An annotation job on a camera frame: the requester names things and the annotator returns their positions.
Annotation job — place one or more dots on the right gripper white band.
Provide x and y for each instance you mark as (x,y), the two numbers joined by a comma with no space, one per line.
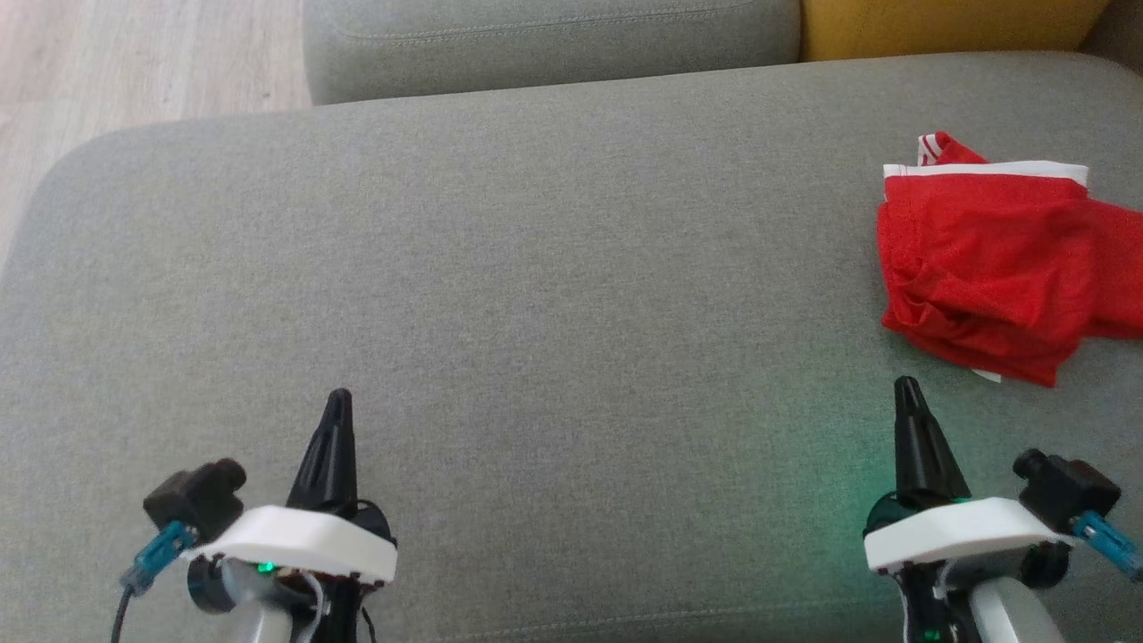
(964,531)

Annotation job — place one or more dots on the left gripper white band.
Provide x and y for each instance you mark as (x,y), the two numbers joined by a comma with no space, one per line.
(295,540)

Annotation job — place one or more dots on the red shorts white stripe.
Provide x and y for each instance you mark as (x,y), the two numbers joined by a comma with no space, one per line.
(982,268)

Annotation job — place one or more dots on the red basketball jersey white sleeves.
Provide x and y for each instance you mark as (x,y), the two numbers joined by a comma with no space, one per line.
(1121,268)

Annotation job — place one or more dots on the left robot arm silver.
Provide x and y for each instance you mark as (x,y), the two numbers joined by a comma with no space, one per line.
(263,625)

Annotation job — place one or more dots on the large grey sofa ottoman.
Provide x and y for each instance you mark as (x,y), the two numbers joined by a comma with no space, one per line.
(536,357)

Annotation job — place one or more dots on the yellow sofa back cushion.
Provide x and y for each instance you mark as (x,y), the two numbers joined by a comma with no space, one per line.
(946,27)

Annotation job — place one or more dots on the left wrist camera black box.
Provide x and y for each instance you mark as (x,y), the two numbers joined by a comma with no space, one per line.
(196,496)

